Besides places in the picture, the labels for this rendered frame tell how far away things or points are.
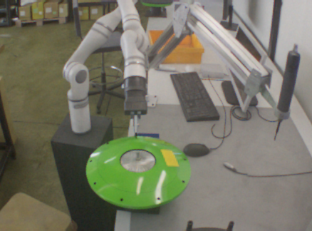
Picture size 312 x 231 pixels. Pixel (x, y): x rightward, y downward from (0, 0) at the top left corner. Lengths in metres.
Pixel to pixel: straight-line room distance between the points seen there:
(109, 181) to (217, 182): 0.42
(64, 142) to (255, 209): 0.86
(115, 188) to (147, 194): 0.09
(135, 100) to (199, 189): 0.37
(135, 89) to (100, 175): 0.31
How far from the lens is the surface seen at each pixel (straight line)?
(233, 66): 0.94
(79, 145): 1.40
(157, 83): 1.71
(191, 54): 1.93
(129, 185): 0.87
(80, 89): 1.33
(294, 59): 0.78
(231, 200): 1.09
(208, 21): 1.02
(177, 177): 0.91
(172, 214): 1.02
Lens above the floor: 1.71
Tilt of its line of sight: 33 degrees down
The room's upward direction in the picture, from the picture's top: 2 degrees clockwise
